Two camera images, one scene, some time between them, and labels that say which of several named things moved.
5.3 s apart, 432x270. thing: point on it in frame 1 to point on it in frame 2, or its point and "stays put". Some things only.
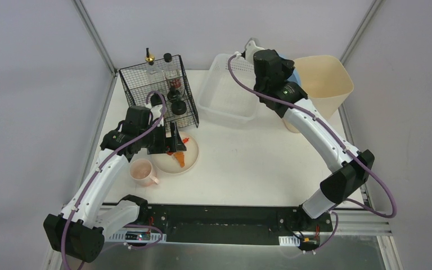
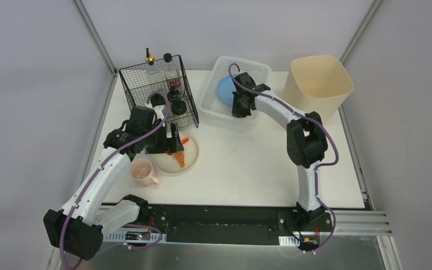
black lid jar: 155,99 stays put
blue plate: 295,76 to 226,86
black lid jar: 179,107 stays put
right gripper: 267,86 to 241,108
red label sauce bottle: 172,76 stays put
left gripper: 169,138 stays put
